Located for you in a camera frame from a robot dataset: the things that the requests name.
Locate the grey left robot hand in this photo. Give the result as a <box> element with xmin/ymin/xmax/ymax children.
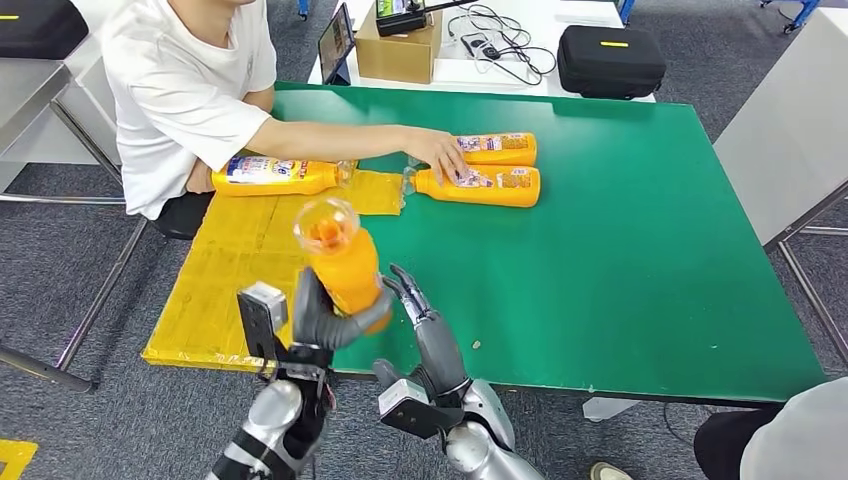
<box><xmin>291</xmin><ymin>266</ymin><xmax>396</xmax><ymax>354</ymax></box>

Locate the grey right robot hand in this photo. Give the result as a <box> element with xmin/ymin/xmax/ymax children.
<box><xmin>372</xmin><ymin>263</ymin><xmax>473</xmax><ymax>402</ymax></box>

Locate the person's left hand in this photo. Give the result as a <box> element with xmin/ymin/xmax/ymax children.
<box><xmin>185</xmin><ymin>158</ymin><xmax>217</xmax><ymax>195</ymax></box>

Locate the person's right hand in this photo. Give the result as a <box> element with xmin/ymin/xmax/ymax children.
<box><xmin>404</xmin><ymin>127</ymin><xmax>472</xmax><ymax>188</ymax></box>

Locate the orange detergent bottle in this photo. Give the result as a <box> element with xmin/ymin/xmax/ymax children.
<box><xmin>211</xmin><ymin>155</ymin><xmax>359</xmax><ymax>198</ymax></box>
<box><xmin>453</xmin><ymin>132</ymin><xmax>539</xmax><ymax>168</ymax></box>
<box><xmin>293</xmin><ymin>197</ymin><xmax>393</xmax><ymax>336</ymax></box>
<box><xmin>402</xmin><ymin>164</ymin><xmax>542</xmax><ymax>209</ymax></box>

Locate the person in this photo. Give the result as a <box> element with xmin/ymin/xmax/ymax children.
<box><xmin>100</xmin><ymin>0</ymin><xmax>472</xmax><ymax>241</ymax></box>
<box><xmin>694</xmin><ymin>377</ymin><xmax>848</xmax><ymax>480</ymax></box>

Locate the cardboard box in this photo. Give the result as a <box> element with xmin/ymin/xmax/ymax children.
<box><xmin>354</xmin><ymin>6</ymin><xmax>444</xmax><ymax>85</ymax></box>

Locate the yellow taped mat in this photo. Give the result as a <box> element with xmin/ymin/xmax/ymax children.
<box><xmin>140</xmin><ymin>158</ymin><xmax>405</xmax><ymax>376</ymax></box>

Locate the black handheld radio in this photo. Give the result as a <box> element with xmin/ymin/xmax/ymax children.
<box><xmin>374</xmin><ymin>0</ymin><xmax>478</xmax><ymax>38</ymax></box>

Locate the black tablet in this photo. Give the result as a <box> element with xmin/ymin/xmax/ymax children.
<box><xmin>317</xmin><ymin>3</ymin><xmax>357</xmax><ymax>87</ymax></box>

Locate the black carrying case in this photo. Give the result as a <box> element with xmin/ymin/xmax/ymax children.
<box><xmin>0</xmin><ymin>0</ymin><xmax>91</xmax><ymax>61</ymax></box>
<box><xmin>557</xmin><ymin>24</ymin><xmax>668</xmax><ymax>101</ymax></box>

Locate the grey metal desk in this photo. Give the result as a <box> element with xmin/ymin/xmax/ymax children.
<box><xmin>0</xmin><ymin>58</ymin><xmax>150</xmax><ymax>395</ymax></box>

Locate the white shoe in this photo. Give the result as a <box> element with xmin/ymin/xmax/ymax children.
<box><xmin>589</xmin><ymin>461</ymin><xmax>635</xmax><ymax>480</ymax></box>

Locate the green table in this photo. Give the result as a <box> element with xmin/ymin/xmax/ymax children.
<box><xmin>271</xmin><ymin>80</ymin><xmax>829</xmax><ymax>404</ymax></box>

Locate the yellow floor sticker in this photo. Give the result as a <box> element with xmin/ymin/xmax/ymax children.
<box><xmin>0</xmin><ymin>439</ymin><xmax>39</xmax><ymax>480</ymax></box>

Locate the white side table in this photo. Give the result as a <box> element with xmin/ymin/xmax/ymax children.
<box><xmin>712</xmin><ymin>7</ymin><xmax>848</xmax><ymax>369</ymax></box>

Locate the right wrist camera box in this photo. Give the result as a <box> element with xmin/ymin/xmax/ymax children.
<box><xmin>377</xmin><ymin>378</ymin><xmax>465</xmax><ymax>440</ymax></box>

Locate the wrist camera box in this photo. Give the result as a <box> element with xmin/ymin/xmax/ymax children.
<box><xmin>236</xmin><ymin>281</ymin><xmax>291</xmax><ymax>379</ymax></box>
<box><xmin>377</xmin><ymin>378</ymin><xmax>465</xmax><ymax>440</ymax></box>

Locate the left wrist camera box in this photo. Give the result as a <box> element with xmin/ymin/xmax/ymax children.
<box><xmin>236</xmin><ymin>281</ymin><xmax>291</xmax><ymax>379</ymax></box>

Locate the black cable tangle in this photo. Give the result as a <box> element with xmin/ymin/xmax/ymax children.
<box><xmin>447</xmin><ymin>5</ymin><xmax>559</xmax><ymax>87</ymax></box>

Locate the black floor cable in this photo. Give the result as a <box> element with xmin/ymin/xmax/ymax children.
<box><xmin>662</xmin><ymin>402</ymin><xmax>697</xmax><ymax>446</ymax></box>

